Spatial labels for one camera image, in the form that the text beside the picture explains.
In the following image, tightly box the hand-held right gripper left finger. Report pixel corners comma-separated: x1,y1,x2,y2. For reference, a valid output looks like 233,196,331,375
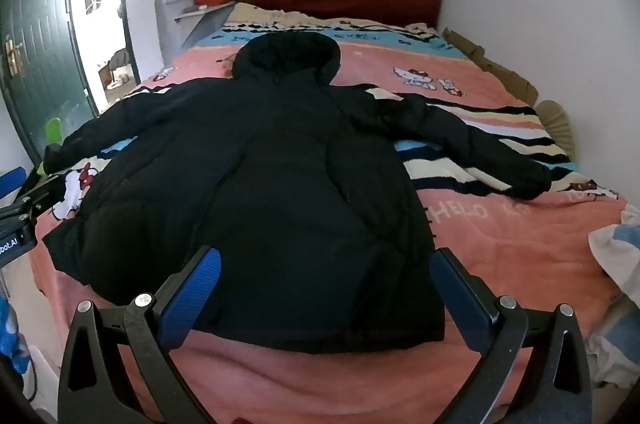
58,246,222,424

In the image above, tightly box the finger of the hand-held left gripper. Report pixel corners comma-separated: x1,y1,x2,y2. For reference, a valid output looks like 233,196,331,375
0,167,27,205
16,173,67,217

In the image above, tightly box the dark green door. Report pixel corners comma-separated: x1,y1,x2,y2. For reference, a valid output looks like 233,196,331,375
0,0,101,165

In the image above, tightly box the white and blue clothes pile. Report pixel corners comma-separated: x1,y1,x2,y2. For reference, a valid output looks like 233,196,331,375
586,208,640,390

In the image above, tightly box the white wall shelf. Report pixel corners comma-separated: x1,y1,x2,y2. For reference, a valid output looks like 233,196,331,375
173,0,237,23

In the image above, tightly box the blue patterned cloth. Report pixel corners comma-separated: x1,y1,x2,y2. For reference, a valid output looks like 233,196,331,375
0,291,22,376

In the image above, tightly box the cardboard box with clutter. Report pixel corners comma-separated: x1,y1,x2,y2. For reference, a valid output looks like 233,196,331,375
96,48,136,93

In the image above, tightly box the beige woven fan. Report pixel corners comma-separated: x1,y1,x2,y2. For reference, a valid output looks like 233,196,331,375
535,100,578,157

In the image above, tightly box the black hooded puffer jacket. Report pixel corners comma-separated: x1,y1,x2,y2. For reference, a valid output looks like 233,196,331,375
42,32,552,355

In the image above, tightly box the green plastic object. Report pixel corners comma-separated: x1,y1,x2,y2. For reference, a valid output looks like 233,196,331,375
39,117,64,177

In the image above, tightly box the pink striped printed blanket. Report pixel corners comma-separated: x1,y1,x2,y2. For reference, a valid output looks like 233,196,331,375
27,2,632,424

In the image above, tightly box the brass door handle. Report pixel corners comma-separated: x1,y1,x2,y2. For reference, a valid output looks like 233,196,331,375
4,38,26,78

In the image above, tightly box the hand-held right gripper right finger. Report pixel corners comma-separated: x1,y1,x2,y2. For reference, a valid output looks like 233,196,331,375
430,247,594,424

